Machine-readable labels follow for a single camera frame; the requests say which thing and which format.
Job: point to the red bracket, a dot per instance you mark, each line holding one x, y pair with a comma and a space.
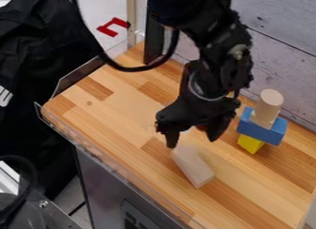
112, 26

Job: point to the yellow block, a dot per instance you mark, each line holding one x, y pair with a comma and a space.
250, 144

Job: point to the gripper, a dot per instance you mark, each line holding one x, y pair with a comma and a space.
196, 109

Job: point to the wooden block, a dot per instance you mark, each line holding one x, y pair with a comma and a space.
191, 164

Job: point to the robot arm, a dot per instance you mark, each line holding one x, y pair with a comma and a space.
205, 29

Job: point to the wooden cylinder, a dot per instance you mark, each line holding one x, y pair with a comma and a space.
268, 107

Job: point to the blue block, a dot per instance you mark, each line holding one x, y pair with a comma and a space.
261, 130

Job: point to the black bag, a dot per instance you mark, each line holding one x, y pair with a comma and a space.
39, 85

